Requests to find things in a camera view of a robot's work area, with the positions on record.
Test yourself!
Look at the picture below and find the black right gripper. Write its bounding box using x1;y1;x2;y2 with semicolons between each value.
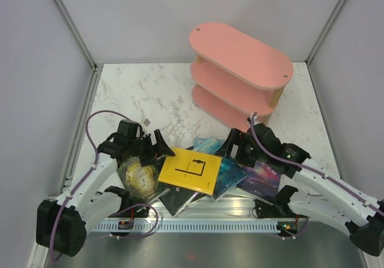
215;128;269;168

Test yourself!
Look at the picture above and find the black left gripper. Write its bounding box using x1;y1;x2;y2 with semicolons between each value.
128;130;175;167

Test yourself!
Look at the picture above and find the teal underwater cover book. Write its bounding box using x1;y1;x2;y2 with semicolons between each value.
212;158;247;201

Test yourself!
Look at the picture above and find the yellow book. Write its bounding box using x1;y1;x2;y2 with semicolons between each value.
158;147;222;195

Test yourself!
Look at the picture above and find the black Moon and Sixpence book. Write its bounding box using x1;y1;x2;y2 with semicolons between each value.
160;185;202;217

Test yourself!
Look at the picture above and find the light blue Old Man book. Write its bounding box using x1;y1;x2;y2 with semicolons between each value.
193;137;225;155

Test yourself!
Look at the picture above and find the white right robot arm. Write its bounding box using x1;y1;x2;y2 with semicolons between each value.
217;124;383;257

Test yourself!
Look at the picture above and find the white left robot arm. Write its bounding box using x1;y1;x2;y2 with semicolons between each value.
35;119;175;257

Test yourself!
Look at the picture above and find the green gold fantasy book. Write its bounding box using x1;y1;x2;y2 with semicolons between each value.
116;156;170;204

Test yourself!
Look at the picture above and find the purple Robinson Crusoe book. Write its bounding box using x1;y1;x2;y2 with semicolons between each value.
238;161;281;206

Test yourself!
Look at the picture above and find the pink three-tier shelf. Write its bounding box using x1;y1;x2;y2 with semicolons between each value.
189;22;293;131

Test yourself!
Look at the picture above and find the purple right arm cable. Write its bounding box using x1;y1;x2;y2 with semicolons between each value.
250;112;384;209

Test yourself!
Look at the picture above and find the white slotted cable duct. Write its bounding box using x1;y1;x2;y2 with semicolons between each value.
94;219;280;234

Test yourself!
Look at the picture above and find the left aluminium frame post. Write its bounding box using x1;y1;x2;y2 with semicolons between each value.
52;0;97;71

